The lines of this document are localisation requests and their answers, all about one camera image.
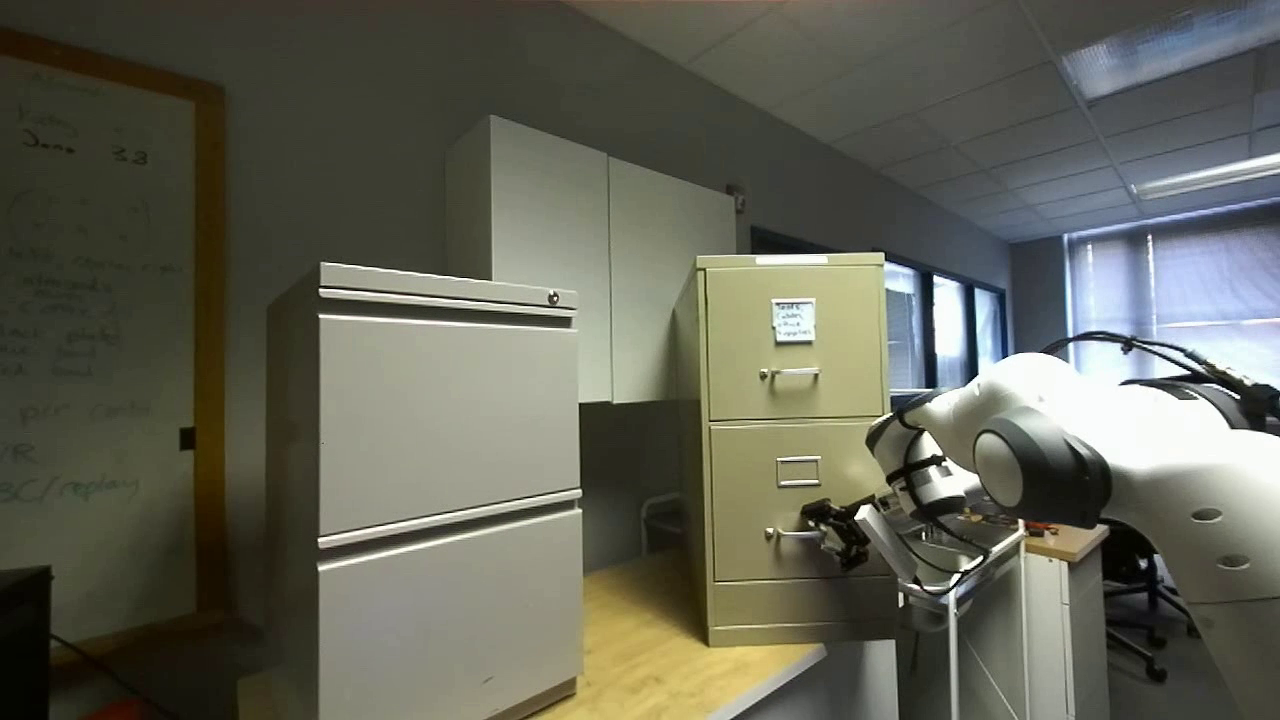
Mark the white wall cabinet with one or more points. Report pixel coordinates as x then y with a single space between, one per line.
562 241

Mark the beige file cabinet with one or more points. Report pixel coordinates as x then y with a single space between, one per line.
802 606

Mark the unlabelled beige cabinet drawer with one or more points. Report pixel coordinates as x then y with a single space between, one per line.
761 501

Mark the window with blinds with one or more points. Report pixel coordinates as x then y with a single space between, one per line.
1172 292

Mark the interior glass window row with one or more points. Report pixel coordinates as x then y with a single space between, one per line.
949 325

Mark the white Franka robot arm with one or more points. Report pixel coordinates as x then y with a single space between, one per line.
1145 454

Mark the black office chair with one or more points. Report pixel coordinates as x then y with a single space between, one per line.
1145 585

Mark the labelled beige cabinet drawer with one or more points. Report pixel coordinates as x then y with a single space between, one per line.
843 387

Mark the ceiling light panel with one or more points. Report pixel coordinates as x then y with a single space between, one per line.
1172 47
1204 179

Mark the paper label on drawer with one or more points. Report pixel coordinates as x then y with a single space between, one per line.
793 319

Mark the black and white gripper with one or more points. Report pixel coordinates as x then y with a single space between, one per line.
855 530

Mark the metal tube frame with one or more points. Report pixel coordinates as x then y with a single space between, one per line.
954 603

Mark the white pedestal with wood top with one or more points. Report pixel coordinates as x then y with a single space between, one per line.
1065 625

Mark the wood-framed whiteboard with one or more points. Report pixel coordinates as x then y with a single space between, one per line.
94 347

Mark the grey two-drawer file cabinet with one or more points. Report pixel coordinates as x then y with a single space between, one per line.
427 440

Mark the black monitor edge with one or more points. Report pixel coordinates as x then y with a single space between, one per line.
25 640

